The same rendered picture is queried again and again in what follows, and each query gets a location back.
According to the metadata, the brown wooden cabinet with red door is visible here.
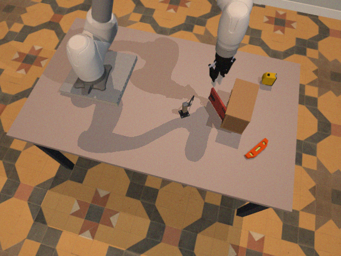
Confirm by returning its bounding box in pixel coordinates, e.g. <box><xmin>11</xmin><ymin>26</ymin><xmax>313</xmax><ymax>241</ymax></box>
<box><xmin>209</xmin><ymin>78</ymin><xmax>259</xmax><ymax>134</ymax></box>

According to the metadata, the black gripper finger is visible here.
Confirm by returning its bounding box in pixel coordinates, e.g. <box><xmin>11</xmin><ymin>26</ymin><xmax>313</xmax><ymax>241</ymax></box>
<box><xmin>208</xmin><ymin>61</ymin><xmax>223</xmax><ymax>87</ymax></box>
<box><xmin>217</xmin><ymin>57</ymin><xmax>236</xmax><ymax>85</ymax></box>

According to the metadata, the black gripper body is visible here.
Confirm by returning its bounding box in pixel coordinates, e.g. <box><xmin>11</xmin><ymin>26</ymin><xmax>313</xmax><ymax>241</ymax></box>
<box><xmin>214</xmin><ymin>53</ymin><xmax>233</xmax><ymax>68</ymax></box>

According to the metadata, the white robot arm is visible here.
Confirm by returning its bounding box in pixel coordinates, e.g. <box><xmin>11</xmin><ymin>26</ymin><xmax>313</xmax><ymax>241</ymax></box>
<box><xmin>67</xmin><ymin>0</ymin><xmax>254</xmax><ymax>94</ymax></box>

